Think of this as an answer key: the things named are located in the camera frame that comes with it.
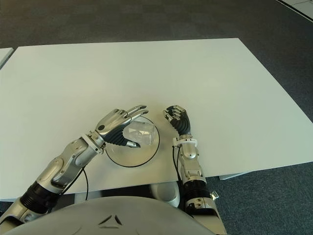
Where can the white neighbouring table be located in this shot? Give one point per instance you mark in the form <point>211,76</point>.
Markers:
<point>4,55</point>

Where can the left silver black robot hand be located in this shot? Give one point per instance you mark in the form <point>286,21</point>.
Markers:
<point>111,122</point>

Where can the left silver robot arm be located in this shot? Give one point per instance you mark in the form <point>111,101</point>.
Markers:
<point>63,164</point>

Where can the white cylindrical table leg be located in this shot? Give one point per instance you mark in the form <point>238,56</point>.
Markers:
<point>168,193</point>

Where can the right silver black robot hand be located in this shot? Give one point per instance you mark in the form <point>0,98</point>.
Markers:
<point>182,122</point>

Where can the white table foot bar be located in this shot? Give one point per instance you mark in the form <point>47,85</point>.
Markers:
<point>231,176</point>

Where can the silver robot torso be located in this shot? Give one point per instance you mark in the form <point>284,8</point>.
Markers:
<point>110,215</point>

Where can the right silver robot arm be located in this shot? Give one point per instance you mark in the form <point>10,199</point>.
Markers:
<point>192,166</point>

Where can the small metal clip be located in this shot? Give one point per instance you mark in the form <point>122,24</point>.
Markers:
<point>214,195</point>

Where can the clear plastic cup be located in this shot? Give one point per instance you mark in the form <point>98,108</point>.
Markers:
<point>143,134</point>

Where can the white plate black rim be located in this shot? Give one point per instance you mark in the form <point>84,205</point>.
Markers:
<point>137,156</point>

